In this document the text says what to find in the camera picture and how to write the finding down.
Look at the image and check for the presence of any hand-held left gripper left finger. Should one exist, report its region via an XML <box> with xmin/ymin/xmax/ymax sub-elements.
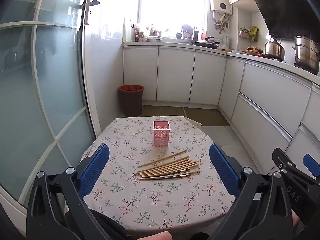
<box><xmin>26</xmin><ymin>144</ymin><xmax>110</xmax><ymax>240</ymax></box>

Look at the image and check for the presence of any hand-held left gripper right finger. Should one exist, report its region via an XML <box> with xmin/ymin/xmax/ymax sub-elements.
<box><xmin>209</xmin><ymin>144</ymin><xmax>293</xmax><ymax>240</ymax></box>

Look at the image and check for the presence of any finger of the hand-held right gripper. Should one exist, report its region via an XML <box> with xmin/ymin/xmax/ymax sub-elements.
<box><xmin>272</xmin><ymin>148</ymin><xmax>304</xmax><ymax>183</ymax></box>
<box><xmin>302</xmin><ymin>154</ymin><xmax>320</xmax><ymax>180</ymax></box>

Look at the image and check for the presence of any dark brown chopstick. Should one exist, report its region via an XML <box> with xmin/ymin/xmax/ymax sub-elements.
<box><xmin>150</xmin><ymin>169</ymin><xmax>191</xmax><ymax>177</ymax></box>
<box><xmin>138</xmin><ymin>174</ymin><xmax>192</xmax><ymax>181</ymax></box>

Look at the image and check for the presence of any pile of wooden chopsticks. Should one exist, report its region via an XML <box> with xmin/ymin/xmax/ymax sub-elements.
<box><xmin>135</xmin><ymin>149</ymin><xmax>201</xmax><ymax>181</ymax></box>

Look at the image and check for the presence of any pink perforated utensil holder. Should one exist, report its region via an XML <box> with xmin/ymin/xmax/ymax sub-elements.
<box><xmin>153</xmin><ymin>120</ymin><xmax>171</xmax><ymax>147</ymax></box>

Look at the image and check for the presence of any floral tablecloth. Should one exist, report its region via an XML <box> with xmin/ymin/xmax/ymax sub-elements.
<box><xmin>82</xmin><ymin>115</ymin><xmax>237</xmax><ymax>231</ymax></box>

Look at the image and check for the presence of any brown floor mat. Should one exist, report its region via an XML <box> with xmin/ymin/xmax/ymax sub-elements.
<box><xmin>183</xmin><ymin>107</ymin><xmax>231</xmax><ymax>127</ymax></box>
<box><xmin>141</xmin><ymin>105</ymin><xmax>187</xmax><ymax>118</ymax></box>

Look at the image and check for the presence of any white drawer base cabinet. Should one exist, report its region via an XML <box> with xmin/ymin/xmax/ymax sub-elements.
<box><xmin>231</xmin><ymin>55</ymin><xmax>320</xmax><ymax>180</ymax></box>

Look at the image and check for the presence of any person's dark clothing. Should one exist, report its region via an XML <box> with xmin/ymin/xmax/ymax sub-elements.
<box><xmin>64</xmin><ymin>209</ymin><xmax>130</xmax><ymax>240</ymax></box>

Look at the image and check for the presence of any brown trash bin red bag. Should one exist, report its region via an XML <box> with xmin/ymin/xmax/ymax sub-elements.
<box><xmin>118</xmin><ymin>84</ymin><xmax>144</xmax><ymax>117</ymax></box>

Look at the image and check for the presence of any person's leg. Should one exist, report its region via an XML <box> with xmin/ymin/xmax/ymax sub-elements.
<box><xmin>151</xmin><ymin>232</ymin><xmax>173</xmax><ymax>240</ymax></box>

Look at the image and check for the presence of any frosted glass sliding door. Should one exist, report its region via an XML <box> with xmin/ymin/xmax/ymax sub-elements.
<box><xmin>0</xmin><ymin>0</ymin><xmax>100</xmax><ymax>208</ymax></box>

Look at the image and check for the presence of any white hinged-door base cabinet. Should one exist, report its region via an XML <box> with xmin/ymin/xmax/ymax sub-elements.
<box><xmin>122</xmin><ymin>42</ymin><xmax>246</xmax><ymax>113</ymax></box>

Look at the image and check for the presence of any steel steamer pot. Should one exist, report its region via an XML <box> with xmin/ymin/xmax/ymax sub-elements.
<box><xmin>292</xmin><ymin>35</ymin><xmax>320</xmax><ymax>75</ymax></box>

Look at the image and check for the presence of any steel kettle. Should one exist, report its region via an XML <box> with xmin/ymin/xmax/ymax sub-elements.
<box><xmin>264</xmin><ymin>34</ymin><xmax>286</xmax><ymax>61</ymax></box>

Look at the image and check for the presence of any woven basket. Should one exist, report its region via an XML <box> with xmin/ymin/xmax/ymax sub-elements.
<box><xmin>245</xmin><ymin>46</ymin><xmax>264</xmax><ymax>55</ymax></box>

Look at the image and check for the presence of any black frying pan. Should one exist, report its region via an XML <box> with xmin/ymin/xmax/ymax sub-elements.
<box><xmin>192</xmin><ymin>37</ymin><xmax>221</xmax><ymax>49</ymax></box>

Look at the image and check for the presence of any white cutting board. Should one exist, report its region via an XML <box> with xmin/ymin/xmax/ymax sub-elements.
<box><xmin>123</xmin><ymin>17</ymin><xmax>136</xmax><ymax>43</ymax></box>

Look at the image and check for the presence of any black range hood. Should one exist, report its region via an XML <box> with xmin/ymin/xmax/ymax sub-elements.
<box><xmin>248</xmin><ymin>0</ymin><xmax>320</xmax><ymax>42</ymax></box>

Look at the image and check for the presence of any kitchen window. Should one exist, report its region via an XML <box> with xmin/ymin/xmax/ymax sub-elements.
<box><xmin>137</xmin><ymin>0</ymin><xmax>208</xmax><ymax>39</ymax></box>

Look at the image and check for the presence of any metal door handle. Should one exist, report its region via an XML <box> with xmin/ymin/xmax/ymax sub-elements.
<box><xmin>80</xmin><ymin>0</ymin><xmax>100</xmax><ymax>26</ymax></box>

